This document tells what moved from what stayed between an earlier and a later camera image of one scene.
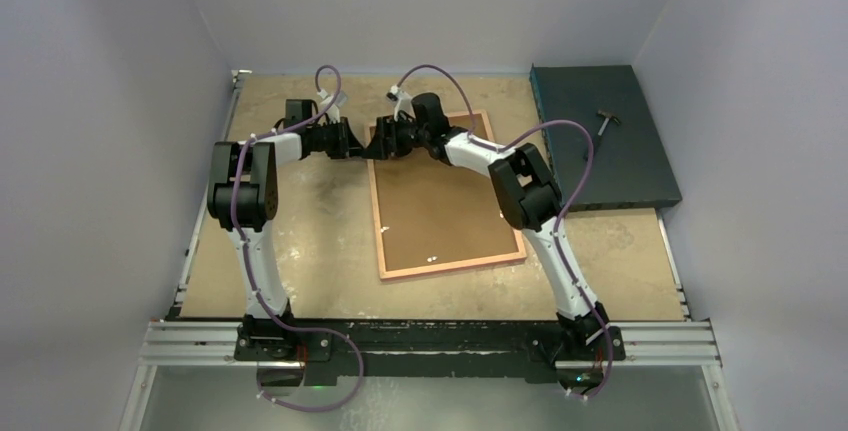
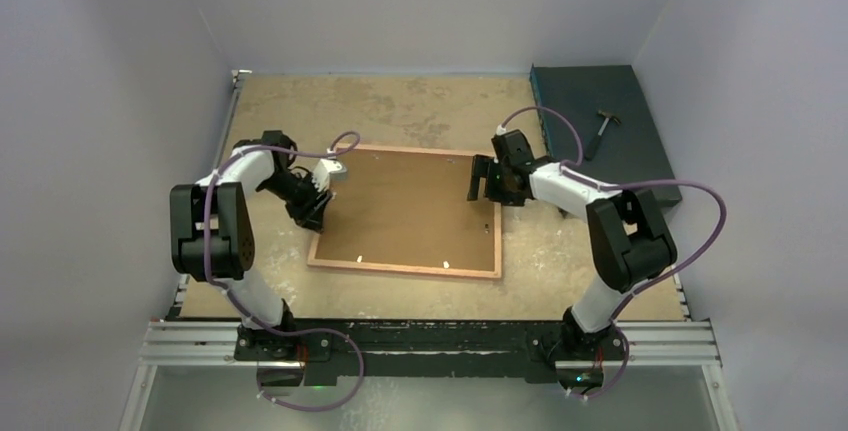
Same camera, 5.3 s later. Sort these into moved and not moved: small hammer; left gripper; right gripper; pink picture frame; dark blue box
Moved: right gripper; left gripper; pink picture frame
Not moved: dark blue box; small hammer
